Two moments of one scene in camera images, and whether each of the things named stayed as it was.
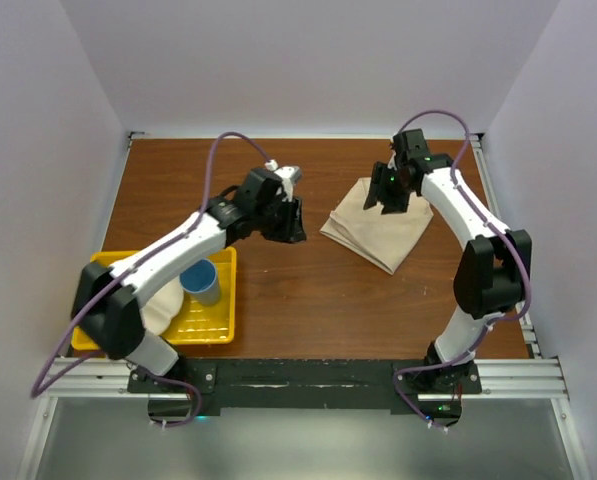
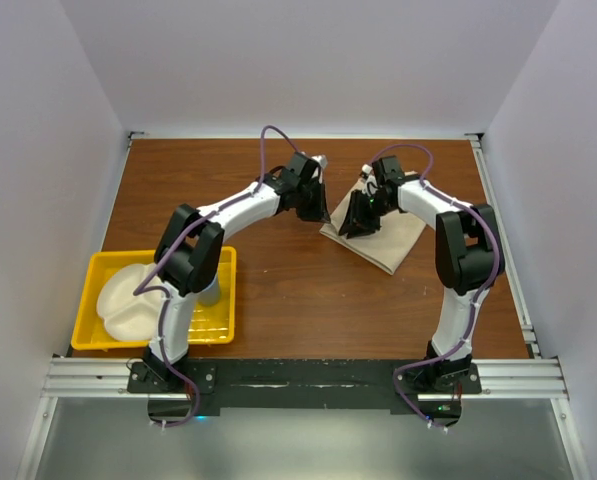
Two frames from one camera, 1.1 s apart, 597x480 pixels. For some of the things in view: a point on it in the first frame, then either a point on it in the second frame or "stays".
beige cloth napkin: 385,240 stays
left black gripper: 296,230 -> 320,212
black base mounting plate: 433,387 stays
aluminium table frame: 82,376 stays
